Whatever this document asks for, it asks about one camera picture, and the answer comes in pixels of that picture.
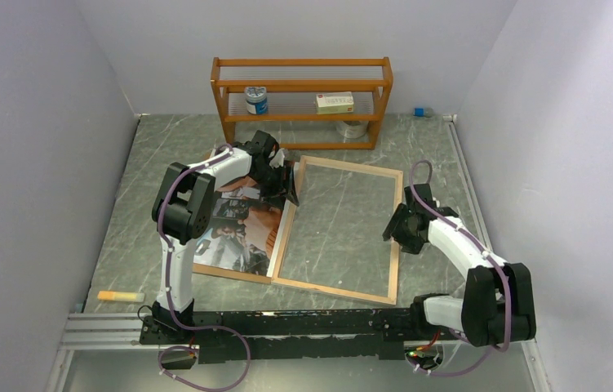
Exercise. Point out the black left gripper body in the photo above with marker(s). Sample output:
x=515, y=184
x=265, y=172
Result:
x=272, y=182

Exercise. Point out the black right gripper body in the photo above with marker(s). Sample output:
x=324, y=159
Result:
x=411, y=241

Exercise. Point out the printed photo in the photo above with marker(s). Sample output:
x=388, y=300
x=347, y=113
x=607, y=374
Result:
x=243, y=233

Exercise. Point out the clear acrylic sheet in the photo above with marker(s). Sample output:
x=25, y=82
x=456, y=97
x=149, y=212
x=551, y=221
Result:
x=338, y=227

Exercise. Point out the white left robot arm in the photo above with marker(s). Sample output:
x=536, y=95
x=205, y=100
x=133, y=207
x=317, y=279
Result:
x=186, y=198

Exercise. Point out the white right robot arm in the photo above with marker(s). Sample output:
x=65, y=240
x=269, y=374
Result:
x=497, y=306

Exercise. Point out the blue white jar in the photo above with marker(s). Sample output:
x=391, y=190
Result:
x=256, y=100

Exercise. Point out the silver tape roll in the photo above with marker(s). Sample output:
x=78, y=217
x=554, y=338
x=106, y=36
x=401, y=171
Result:
x=352, y=129

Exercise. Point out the orange wooden shelf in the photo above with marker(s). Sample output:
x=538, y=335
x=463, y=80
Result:
x=292, y=86

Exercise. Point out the white green box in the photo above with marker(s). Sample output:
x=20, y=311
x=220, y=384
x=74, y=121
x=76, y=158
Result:
x=334, y=103

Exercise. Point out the blue capped bottle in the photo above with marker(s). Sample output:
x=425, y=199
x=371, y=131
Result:
x=423, y=112

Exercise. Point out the yellow glue stick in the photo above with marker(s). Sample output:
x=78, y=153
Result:
x=132, y=297

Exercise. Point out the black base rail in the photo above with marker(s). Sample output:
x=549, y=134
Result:
x=238, y=348

